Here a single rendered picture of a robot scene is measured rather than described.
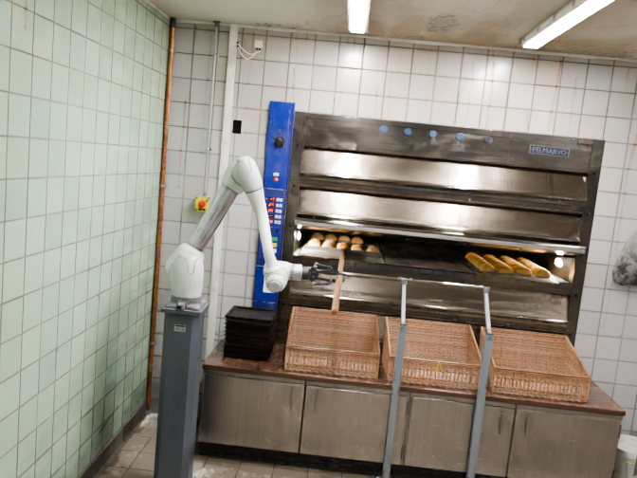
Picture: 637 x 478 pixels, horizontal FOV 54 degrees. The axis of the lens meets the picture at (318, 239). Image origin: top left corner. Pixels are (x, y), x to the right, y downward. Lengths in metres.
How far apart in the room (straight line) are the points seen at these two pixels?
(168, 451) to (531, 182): 2.66
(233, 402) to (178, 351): 0.65
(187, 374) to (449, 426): 1.53
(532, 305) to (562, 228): 0.53
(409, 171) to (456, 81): 0.62
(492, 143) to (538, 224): 0.59
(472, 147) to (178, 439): 2.45
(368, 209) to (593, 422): 1.81
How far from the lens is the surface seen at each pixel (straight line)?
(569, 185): 4.27
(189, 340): 3.29
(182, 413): 3.42
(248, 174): 3.29
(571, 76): 4.28
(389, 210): 4.06
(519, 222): 4.19
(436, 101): 4.09
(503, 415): 3.87
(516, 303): 4.27
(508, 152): 4.17
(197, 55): 4.21
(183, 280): 3.23
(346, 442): 3.85
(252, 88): 4.11
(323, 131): 4.06
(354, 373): 3.75
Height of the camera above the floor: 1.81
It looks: 7 degrees down
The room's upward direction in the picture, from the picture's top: 6 degrees clockwise
